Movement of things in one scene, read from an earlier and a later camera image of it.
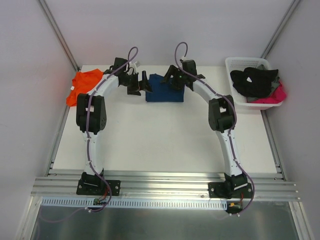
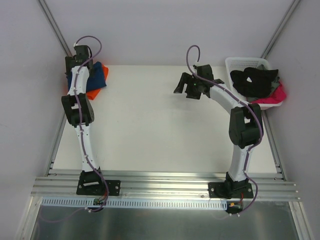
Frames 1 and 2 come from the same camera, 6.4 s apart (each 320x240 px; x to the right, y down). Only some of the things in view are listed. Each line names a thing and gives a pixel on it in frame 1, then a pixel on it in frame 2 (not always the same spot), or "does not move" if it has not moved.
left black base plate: (98, 187) does not move
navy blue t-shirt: (162, 92) -> (97, 80)
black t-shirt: (261, 85) does not move
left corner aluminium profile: (59, 34) does not move
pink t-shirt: (278, 95) does not move
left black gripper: (135, 83) -> (69, 66)
